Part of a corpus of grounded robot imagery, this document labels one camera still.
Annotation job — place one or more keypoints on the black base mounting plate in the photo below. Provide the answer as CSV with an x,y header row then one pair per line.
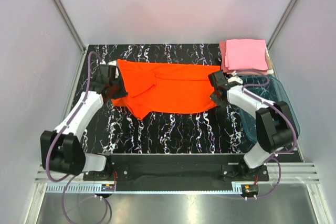
x,y
199,170

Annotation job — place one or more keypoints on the folded salmon t-shirt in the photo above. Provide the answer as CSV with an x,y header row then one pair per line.
x,y
224,58

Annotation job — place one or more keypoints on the slotted cable duct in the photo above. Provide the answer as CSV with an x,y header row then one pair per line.
x,y
122,188

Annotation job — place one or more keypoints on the folded pink t-shirt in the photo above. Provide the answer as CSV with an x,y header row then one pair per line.
x,y
246,53

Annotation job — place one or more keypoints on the folded cream t-shirt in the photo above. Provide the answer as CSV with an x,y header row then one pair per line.
x,y
269,71

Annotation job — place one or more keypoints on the blue transparent plastic bin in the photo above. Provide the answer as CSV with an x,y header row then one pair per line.
x,y
273,91

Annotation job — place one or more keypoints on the orange t-shirt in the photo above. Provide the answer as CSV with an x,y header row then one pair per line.
x,y
165,88

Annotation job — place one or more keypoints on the aluminium frame post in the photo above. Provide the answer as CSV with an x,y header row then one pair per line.
x,y
69,24
286,14

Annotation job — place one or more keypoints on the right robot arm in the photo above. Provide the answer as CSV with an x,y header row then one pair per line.
x,y
275,128

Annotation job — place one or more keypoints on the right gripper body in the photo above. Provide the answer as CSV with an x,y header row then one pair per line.
x,y
219,102

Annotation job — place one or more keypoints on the aluminium rail front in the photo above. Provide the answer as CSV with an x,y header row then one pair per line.
x,y
292,195

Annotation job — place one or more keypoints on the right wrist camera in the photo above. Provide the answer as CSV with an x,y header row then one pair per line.
x,y
234,77

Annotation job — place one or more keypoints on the right aluminium frame post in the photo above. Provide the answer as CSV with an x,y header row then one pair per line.
x,y
286,14

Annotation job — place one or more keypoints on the left aluminium frame post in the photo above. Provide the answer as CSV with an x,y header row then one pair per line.
x,y
69,24

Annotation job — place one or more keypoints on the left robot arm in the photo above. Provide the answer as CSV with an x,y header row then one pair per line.
x,y
61,151

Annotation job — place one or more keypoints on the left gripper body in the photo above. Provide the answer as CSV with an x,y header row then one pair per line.
x,y
118,89

